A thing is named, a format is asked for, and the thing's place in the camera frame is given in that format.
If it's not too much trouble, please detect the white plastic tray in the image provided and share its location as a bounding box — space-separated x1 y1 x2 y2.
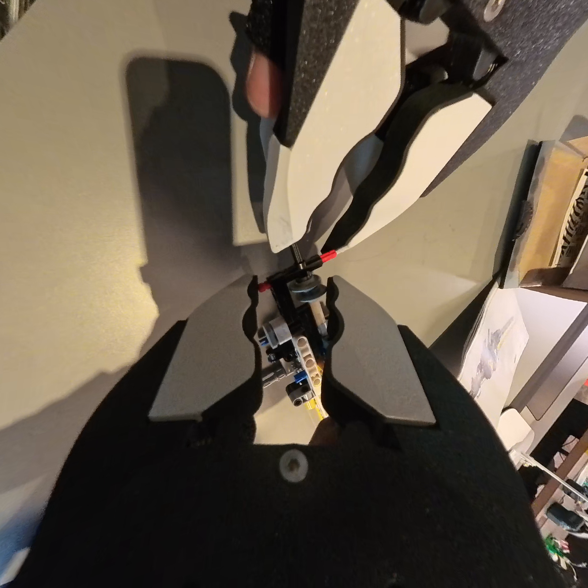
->
498 408 536 453

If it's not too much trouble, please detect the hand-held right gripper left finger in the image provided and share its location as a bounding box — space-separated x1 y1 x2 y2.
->
148 275 263 422

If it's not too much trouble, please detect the person's left hand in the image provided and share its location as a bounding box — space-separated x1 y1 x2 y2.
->
245 48 282 118

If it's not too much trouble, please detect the striped white paper bag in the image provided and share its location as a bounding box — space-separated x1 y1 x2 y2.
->
553 168 588 269

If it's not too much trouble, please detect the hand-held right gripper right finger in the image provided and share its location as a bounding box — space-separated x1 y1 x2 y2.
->
321 275 437 425

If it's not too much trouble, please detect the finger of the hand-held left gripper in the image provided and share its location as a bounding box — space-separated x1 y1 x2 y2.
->
327 85 496 253
259 0 407 253

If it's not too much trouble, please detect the lego instruction booklet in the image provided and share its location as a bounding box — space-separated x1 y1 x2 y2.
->
457 282 530 407

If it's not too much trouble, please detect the silver laptop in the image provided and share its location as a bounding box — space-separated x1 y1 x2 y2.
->
503 289 588 423

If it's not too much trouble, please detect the multicoloured lego assembly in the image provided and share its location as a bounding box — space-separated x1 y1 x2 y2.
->
257 243 338 421

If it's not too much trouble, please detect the brown cardboard box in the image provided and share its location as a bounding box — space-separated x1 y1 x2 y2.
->
498 115 588 290

